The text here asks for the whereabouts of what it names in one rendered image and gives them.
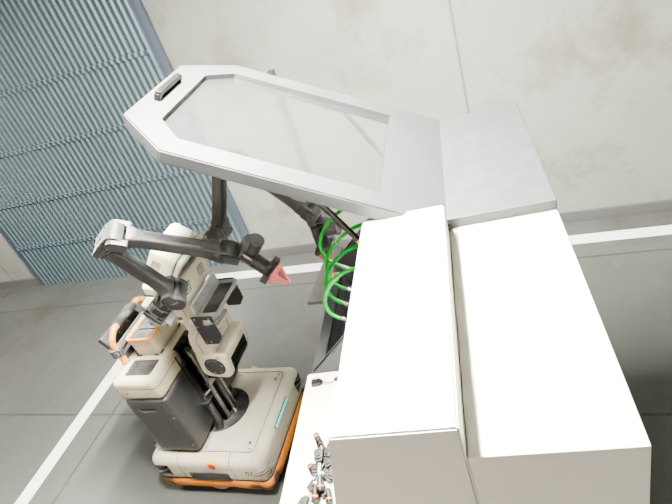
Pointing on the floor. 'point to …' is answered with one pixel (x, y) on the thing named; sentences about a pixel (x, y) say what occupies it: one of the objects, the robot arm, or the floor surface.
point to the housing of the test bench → (531, 332)
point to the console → (401, 371)
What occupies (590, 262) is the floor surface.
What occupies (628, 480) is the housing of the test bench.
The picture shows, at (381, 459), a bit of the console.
